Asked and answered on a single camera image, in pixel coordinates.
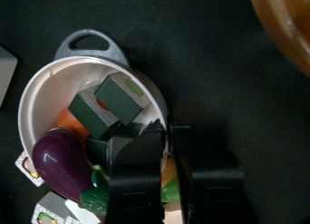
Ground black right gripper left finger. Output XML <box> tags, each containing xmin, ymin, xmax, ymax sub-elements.
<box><xmin>105</xmin><ymin>118</ymin><xmax>168</xmax><ymax>224</ymax></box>

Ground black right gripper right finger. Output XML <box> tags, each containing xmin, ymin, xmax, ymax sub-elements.
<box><xmin>171</xmin><ymin>123</ymin><xmax>260</xmax><ymax>224</ymax></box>

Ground white toy pot grey handles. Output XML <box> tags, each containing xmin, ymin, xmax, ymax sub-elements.
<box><xmin>17</xmin><ymin>28</ymin><xmax>171</xmax><ymax>181</ymax></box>

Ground yellow toy corn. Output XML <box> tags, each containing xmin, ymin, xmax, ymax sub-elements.
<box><xmin>160</xmin><ymin>157</ymin><xmax>182</xmax><ymax>205</ymax></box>

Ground dark green speckled block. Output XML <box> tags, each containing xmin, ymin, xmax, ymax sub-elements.
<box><xmin>84</xmin><ymin>122</ymin><xmax>145</xmax><ymax>176</ymax></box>
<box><xmin>67</xmin><ymin>84</ymin><xmax>123</xmax><ymax>141</ymax></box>
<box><xmin>93</xmin><ymin>71</ymin><xmax>152</xmax><ymax>127</ymax></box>

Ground purple toy eggplant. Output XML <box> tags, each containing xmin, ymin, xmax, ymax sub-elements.
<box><xmin>32</xmin><ymin>127</ymin><xmax>111</xmax><ymax>214</ymax></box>

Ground small white picture box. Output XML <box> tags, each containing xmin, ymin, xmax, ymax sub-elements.
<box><xmin>31</xmin><ymin>190</ymin><xmax>103</xmax><ymax>224</ymax></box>

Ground orange toy food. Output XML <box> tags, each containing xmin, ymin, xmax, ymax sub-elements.
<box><xmin>56</xmin><ymin>107</ymin><xmax>91</xmax><ymax>145</ymax></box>

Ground small speckled picture card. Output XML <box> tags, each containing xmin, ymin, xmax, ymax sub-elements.
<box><xmin>13</xmin><ymin>150</ymin><xmax>45</xmax><ymax>188</ymax></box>

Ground white rectangular block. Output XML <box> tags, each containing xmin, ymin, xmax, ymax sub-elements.
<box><xmin>0</xmin><ymin>45</ymin><xmax>20</xmax><ymax>108</ymax></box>

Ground large plastic serving tray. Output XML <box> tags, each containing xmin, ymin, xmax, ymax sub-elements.
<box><xmin>247</xmin><ymin>0</ymin><xmax>310</xmax><ymax>78</ymax></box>

